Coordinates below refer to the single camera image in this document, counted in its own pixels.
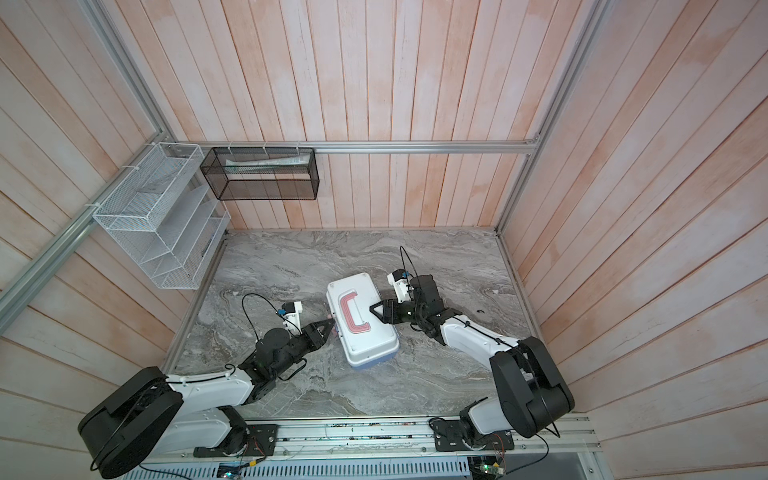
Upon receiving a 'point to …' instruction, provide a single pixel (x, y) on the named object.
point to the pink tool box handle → (362, 327)
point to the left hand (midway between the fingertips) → (334, 328)
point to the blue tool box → (377, 362)
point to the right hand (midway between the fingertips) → (377, 308)
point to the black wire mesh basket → (262, 173)
